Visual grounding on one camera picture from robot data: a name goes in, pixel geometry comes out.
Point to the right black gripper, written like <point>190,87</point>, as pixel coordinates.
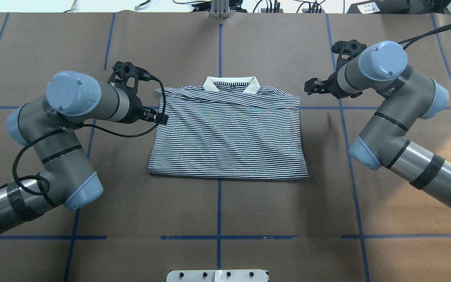
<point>332,87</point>

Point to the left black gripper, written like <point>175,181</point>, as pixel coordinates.
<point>136,110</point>

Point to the striped polo shirt white collar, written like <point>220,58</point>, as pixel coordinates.
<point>230,128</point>

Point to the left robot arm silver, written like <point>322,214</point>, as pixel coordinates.
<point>52,168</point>

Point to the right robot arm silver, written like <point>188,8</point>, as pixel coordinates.
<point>408,95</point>

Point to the black box with white label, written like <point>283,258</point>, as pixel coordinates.
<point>379,7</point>

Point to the brown paper table cover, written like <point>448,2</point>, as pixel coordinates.
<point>343,223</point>

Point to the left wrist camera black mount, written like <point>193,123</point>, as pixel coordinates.
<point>125,76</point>

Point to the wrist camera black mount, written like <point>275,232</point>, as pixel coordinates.
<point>125,76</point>
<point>346,51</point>

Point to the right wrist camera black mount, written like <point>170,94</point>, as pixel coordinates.
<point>346,51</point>

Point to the aluminium frame post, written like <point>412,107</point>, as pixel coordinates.
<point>220,9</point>

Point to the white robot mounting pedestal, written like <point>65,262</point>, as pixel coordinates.
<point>219,275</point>

